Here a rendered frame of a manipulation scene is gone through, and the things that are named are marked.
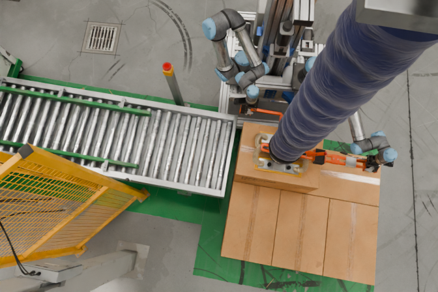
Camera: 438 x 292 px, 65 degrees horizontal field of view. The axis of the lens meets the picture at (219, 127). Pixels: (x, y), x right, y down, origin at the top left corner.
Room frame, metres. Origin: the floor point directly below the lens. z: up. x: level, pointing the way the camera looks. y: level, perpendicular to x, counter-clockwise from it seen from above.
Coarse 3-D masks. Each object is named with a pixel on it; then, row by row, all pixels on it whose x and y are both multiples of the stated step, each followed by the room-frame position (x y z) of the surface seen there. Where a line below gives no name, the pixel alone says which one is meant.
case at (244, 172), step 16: (256, 128) 0.68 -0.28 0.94; (272, 128) 0.68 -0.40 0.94; (240, 144) 0.57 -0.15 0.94; (320, 144) 0.55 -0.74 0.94; (240, 160) 0.44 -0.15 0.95; (240, 176) 0.34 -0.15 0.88; (256, 176) 0.33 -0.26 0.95; (272, 176) 0.32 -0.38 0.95; (288, 176) 0.32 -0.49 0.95; (304, 176) 0.32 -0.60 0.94; (304, 192) 0.23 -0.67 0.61
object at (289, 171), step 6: (258, 156) 0.47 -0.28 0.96; (270, 162) 0.42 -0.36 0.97; (294, 162) 0.42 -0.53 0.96; (258, 168) 0.38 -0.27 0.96; (264, 168) 0.38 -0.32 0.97; (270, 168) 0.38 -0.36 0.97; (288, 168) 0.37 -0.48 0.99; (282, 174) 0.33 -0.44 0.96; (288, 174) 0.33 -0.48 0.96; (294, 174) 0.33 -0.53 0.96; (300, 174) 0.33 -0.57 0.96
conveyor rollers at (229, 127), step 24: (0, 96) 1.15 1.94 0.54; (72, 96) 1.13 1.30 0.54; (0, 120) 0.93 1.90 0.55; (24, 120) 0.93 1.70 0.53; (72, 120) 0.91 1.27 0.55; (96, 120) 0.91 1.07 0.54; (144, 120) 0.89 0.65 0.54; (168, 120) 0.89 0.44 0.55; (0, 144) 0.71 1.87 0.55; (48, 144) 0.71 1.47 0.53; (96, 144) 0.69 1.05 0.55; (120, 144) 0.68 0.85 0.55; (192, 144) 0.67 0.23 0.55; (216, 144) 0.66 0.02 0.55; (144, 168) 0.47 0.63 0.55; (168, 168) 0.47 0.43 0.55
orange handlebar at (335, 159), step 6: (276, 114) 0.74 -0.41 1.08; (282, 114) 0.74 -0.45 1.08; (264, 144) 0.53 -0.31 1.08; (264, 150) 0.49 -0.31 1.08; (300, 156) 0.44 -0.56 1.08; (306, 156) 0.43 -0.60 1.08; (330, 156) 0.43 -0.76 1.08; (336, 156) 0.43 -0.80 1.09; (342, 156) 0.43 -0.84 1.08; (330, 162) 0.39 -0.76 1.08; (336, 162) 0.39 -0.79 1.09; (342, 162) 0.39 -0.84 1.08; (360, 162) 0.39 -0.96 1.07
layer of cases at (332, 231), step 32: (256, 192) 0.25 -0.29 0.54; (288, 192) 0.24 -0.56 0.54; (320, 192) 0.23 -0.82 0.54; (352, 192) 0.23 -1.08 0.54; (256, 224) 0.00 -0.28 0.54; (288, 224) -0.01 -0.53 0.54; (320, 224) -0.02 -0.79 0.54; (352, 224) -0.02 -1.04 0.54; (224, 256) -0.24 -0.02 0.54; (256, 256) -0.25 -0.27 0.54; (288, 256) -0.25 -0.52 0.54; (320, 256) -0.26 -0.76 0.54; (352, 256) -0.26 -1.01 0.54
